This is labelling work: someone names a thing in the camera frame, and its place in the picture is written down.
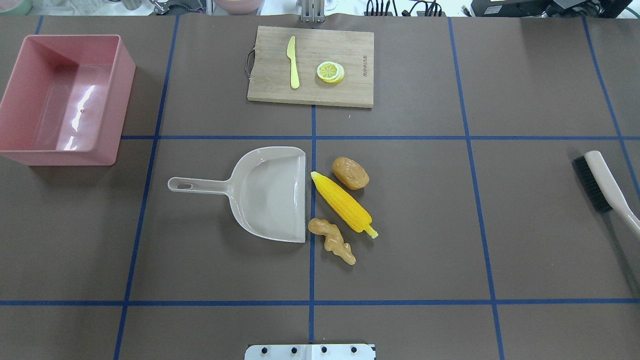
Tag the beige plastic dustpan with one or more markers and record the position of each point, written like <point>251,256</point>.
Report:
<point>266,191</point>

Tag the yellow toy corn cob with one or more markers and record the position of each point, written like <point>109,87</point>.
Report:
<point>347,208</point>

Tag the beige hand brush black bristles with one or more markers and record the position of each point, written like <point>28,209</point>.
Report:
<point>602,189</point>

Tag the pink plastic bin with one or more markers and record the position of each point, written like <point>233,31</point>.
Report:
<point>66,100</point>

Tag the brown toy potato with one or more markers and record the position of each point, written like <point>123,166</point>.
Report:
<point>350,173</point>

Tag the tan toy ginger root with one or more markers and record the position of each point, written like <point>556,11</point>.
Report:
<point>333,239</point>

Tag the yellow plastic knife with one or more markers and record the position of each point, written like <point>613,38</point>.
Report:
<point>291,53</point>

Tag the yellow lemon slices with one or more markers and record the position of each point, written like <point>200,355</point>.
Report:
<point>330,72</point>

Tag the wooden cutting board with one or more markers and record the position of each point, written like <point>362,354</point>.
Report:
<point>269,79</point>

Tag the pink bowl with clear pieces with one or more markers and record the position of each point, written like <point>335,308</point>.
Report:
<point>239,7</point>

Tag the aluminium frame post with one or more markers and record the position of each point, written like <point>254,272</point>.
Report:
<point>312,11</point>

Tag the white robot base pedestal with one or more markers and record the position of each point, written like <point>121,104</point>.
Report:
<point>332,351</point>

